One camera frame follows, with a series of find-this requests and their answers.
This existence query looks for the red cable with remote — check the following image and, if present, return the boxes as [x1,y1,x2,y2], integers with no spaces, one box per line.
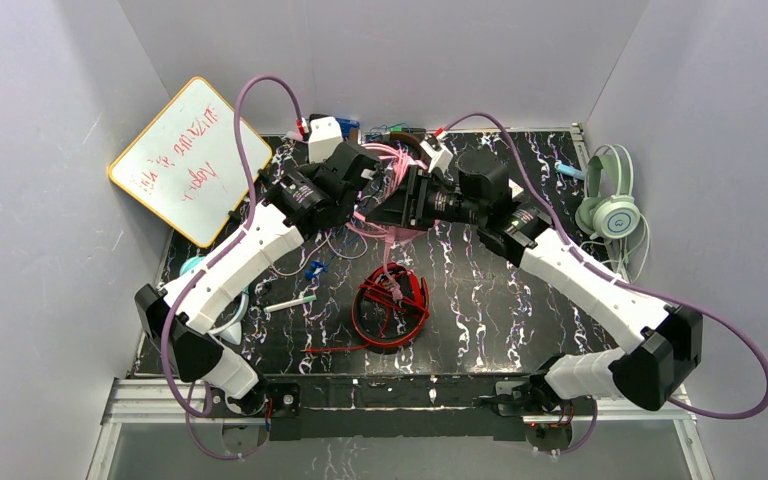
[299,263,432,354]

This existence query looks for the red headphones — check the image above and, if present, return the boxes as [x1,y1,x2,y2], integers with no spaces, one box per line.
[351,262,431,350]

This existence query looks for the teal white cat-ear headphones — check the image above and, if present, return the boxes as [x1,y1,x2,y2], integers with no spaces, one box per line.
[208,287,250,346]

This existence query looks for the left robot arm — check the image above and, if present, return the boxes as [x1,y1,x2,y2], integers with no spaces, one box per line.
[135,142,380,399]

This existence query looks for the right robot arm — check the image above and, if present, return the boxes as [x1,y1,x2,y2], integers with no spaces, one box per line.
[366,150,702,411]

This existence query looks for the brown headphones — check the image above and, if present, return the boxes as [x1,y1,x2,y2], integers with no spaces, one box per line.
[383,131,423,154]

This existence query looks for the mint green headphones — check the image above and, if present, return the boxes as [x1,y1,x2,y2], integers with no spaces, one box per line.
[575,144,651,283]

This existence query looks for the blue black tool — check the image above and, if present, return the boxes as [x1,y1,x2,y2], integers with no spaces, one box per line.
[336,117,360,131]

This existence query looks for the light blue pen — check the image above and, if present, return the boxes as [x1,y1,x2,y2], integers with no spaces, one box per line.
[555,162,586,181]

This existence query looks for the white green marker pen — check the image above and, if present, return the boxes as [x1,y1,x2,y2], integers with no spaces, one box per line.
[263,295,317,313]

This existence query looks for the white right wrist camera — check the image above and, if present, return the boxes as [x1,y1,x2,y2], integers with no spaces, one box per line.
[420,130,454,178]

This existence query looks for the white board yellow frame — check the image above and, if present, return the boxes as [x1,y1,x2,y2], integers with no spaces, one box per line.
[108,76,248,247]

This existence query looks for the black table front rail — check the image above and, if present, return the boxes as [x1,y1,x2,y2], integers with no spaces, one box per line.
[201,374,574,444]

